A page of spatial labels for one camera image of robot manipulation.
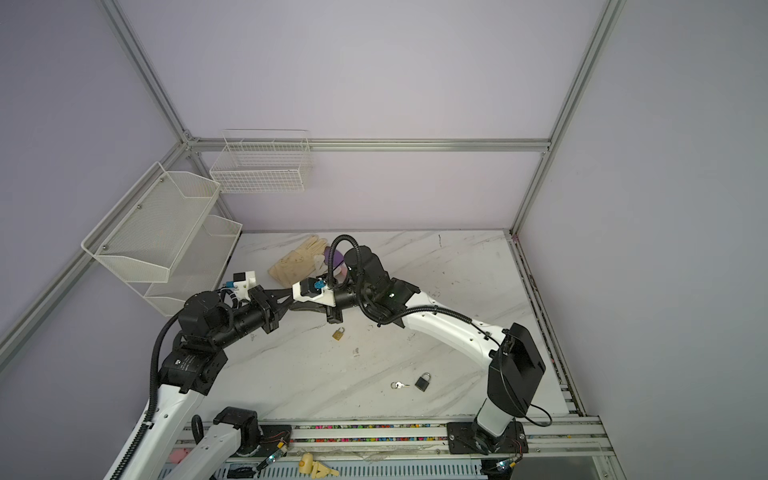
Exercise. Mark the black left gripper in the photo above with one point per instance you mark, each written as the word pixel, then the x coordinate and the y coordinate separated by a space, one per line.
pixel 265 301

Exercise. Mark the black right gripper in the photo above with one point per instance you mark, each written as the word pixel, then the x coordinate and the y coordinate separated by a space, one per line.
pixel 304 306

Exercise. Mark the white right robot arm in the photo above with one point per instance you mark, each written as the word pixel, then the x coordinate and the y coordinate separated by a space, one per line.
pixel 355 277

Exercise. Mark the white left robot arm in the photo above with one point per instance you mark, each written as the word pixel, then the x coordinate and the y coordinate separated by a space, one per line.
pixel 187 357

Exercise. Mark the beige work glove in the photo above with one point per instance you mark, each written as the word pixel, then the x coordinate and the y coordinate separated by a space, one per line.
pixel 301 262

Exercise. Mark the purple pink spatula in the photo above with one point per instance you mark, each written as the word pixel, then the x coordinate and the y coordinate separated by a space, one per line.
pixel 340 268

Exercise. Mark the white mesh two-tier shelf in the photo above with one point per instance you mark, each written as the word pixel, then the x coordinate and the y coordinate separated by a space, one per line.
pixel 164 239

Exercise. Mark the black padlock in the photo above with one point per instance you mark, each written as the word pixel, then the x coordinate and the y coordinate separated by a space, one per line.
pixel 423 382

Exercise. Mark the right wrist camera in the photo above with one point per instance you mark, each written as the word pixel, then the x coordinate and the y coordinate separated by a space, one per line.
pixel 313 290

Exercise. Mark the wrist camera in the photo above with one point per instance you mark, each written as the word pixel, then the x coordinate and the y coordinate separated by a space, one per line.
pixel 313 290
pixel 241 284

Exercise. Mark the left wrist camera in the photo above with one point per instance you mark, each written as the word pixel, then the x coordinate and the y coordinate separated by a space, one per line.
pixel 241 284

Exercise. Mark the white wire basket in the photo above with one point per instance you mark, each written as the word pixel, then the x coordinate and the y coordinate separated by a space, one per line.
pixel 263 161

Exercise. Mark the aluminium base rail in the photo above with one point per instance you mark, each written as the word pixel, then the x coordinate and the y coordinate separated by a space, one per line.
pixel 572 447

